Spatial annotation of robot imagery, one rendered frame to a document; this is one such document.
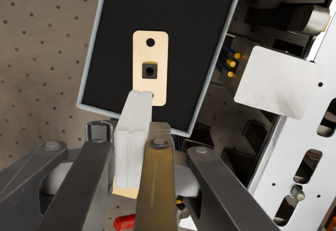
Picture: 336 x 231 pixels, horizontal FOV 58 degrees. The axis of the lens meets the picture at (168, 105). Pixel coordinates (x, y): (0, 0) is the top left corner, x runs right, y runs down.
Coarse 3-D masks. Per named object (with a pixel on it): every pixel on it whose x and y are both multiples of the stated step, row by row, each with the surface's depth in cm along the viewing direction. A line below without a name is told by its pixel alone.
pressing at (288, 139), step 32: (320, 64) 50; (320, 96) 52; (288, 128) 54; (256, 160) 57; (288, 160) 56; (320, 160) 56; (256, 192) 58; (288, 192) 58; (320, 192) 58; (288, 224) 61; (320, 224) 61
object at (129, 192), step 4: (116, 188) 39; (120, 188) 39; (124, 188) 39; (128, 188) 39; (112, 192) 39; (116, 192) 39; (120, 192) 39; (124, 192) 39; (128, 192) 39; (132, 192) 39; (136, 192) 39; (128, 196) 39; (132, 196) 39; (136, 196) 40
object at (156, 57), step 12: (144, 36) 33; (156, 36) 33; (144, 48) 33; (156, 48) 33; (144, 60) 34; (156, 60) 34; (144, 72) 33; (156, 72) 33; (144, 84) 34; (156, 84) 34; (156, 96) 35
